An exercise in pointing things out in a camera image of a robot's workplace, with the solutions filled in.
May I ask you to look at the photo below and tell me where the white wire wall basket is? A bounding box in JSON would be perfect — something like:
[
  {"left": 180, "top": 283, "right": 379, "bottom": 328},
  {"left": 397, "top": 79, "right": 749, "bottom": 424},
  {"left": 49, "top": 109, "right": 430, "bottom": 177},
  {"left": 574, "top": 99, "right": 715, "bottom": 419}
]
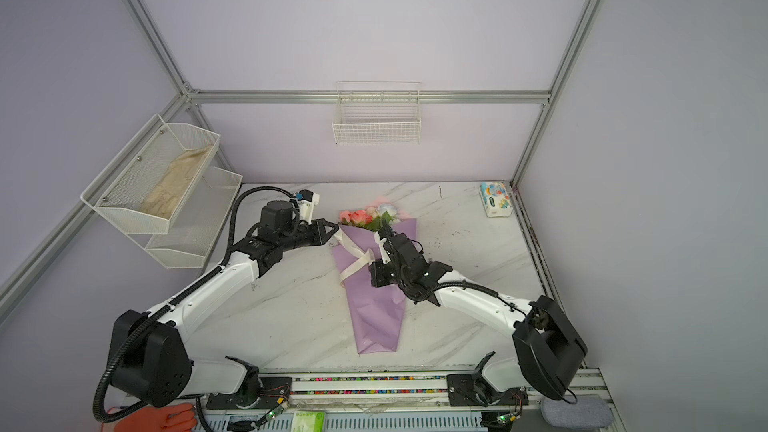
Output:
[{"left": 332, "top": 81, "right": 422, "bottom": 145}]

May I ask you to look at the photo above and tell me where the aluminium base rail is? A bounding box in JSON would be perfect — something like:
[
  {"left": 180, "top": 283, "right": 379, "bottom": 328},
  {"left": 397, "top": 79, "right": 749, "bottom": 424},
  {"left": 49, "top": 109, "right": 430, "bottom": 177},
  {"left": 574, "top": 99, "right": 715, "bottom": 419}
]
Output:
[{"left": 185, "top": 369, "right": 625, "bottom": 431}]

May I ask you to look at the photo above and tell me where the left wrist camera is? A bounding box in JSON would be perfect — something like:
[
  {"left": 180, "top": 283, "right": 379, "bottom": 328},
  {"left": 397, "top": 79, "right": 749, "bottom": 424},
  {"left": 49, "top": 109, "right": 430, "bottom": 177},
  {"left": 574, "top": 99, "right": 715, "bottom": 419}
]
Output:
[{"left": 295, "top": 189, "right": 320, "bottom": 224}]

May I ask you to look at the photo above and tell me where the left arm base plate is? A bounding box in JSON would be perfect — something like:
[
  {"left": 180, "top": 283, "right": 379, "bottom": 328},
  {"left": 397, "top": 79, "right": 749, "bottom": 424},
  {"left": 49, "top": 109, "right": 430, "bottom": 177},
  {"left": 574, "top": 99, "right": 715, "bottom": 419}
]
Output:
[{"left": 206, "top": 376, "right": 293, "bottom": 410}]

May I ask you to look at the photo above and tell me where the grey sponge pad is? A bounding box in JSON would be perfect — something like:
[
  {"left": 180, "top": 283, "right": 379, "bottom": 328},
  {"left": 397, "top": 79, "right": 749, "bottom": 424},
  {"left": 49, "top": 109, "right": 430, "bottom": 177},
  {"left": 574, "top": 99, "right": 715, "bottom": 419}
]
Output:
[{"left": 539, "top": 396, "right": 615, "bottom": 431}]

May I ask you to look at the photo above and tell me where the tissue pack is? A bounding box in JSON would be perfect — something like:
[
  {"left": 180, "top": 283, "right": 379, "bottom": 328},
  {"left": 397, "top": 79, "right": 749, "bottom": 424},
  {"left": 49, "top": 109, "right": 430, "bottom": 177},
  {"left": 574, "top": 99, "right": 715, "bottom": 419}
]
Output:
[{"left": 480, "top": 182, "right": 513, "bottom": 218}]

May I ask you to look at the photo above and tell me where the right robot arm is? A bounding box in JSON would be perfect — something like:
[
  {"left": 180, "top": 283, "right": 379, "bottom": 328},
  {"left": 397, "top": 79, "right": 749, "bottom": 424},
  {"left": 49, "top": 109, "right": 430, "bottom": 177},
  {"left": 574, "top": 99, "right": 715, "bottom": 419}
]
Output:
[{"left": 369, "top": 226, "right": 588, "bottom": 401}]

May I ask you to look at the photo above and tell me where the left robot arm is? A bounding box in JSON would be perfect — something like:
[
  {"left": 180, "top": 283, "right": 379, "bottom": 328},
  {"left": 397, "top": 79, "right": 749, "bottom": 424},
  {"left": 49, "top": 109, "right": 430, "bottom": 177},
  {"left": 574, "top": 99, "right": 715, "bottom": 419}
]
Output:
[{"left": 92, "top": 187, "right": 339, "bottom": 423}]

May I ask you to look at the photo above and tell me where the beige cloth in shelf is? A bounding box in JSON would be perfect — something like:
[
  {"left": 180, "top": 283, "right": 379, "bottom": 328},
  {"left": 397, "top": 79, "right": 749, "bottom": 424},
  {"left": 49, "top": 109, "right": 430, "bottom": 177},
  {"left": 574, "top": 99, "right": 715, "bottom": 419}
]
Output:
[{"left": 140, "top": 146, "right": 211, "bottom": 219}]

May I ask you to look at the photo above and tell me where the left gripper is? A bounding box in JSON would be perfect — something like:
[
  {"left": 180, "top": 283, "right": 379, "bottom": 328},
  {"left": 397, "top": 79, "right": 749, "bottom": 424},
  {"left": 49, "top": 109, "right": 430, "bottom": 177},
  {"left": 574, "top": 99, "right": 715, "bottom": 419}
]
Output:
[{"left": 279, "top": 218, "right": 339, "bottom": 253}]

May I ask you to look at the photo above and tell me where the pink purple wrapping paper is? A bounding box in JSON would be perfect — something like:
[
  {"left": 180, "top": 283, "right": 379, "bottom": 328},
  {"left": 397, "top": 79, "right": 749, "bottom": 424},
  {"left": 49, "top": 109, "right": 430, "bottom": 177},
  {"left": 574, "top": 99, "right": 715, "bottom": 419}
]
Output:
[{"left": 331, "top": 217, "right": 418, "bottom": 355}]

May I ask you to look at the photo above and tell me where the lower white mesh shelf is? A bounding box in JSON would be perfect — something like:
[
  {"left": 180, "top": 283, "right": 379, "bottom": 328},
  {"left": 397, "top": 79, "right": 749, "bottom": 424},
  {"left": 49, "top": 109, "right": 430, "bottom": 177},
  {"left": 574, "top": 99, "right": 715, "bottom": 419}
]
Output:
[{"left": 145, "top": 166, "right": 242, "bottom": 269}]

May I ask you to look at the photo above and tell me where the upper white mesh shelf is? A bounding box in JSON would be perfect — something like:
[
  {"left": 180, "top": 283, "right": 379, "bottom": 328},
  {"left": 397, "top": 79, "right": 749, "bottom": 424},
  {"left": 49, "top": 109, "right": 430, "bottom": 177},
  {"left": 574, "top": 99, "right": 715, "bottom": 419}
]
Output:
[{"left": 80, "top": 114, "right": 220, "bottom": 235}]

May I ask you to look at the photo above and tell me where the white blue fake rose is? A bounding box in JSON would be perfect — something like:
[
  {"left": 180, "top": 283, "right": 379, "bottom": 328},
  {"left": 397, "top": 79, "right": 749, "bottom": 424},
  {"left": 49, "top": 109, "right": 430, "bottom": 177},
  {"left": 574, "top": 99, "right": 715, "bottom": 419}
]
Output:
[{"left": 377, "top": 203, "right": 398, "bottom": 219}]

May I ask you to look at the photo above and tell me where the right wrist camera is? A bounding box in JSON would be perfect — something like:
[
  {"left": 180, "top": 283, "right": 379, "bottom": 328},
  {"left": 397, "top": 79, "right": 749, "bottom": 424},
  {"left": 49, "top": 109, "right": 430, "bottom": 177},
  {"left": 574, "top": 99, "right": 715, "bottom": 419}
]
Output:
[{"left": 374, "top": 232, "right": 390, "bottom": 264}]

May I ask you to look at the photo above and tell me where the white mesh shelf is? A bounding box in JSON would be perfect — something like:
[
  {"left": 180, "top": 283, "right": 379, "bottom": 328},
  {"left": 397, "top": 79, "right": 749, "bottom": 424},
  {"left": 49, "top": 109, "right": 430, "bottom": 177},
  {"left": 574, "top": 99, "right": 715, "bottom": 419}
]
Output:
[
  {"left": 145, "top": 166, "right": 242, "bottom": 269},
  {"left": 80, "top": 114, "right": 220, "bottom": 235}
]

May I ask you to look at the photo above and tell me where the cream printed ribbon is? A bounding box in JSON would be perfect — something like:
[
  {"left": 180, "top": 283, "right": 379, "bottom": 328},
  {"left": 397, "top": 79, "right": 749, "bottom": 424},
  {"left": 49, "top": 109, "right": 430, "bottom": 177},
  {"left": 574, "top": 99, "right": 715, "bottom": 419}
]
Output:
[{"left": 331, "top": 226, "right": 380, "bottom": 287}]

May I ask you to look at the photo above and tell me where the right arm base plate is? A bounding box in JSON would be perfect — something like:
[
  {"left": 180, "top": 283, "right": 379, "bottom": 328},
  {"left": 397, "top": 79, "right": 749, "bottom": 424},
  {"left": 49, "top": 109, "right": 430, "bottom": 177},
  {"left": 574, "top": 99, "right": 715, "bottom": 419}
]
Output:
[{"left": 446, "top": 373, "right": 529, "bottom": 407}]

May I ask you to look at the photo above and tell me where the green label box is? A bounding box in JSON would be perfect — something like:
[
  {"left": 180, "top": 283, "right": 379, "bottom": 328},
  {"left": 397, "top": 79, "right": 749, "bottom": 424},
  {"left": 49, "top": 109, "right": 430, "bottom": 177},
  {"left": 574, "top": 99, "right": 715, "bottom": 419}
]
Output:
[{"left": 290, "top": 411, "right": 325, "bottom": 432}]

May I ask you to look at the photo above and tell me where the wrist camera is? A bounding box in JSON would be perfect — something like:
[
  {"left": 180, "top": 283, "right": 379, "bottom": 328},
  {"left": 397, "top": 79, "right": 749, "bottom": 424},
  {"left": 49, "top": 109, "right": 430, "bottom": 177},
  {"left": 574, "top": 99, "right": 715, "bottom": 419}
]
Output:
[
  {"left": 295, "top": 189, "right": 320, "bottom": 224},
  {"left": 374, "top": 232, "right": 390, "bottom": 264}
]

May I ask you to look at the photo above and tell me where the orange rubber glove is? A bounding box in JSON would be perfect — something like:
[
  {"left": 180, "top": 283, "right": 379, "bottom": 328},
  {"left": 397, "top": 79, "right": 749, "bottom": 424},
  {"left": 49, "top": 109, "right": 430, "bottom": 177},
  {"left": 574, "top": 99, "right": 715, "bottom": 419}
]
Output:
[{"left": 101, "top": 403, "right": 198, "bottom": 432}]

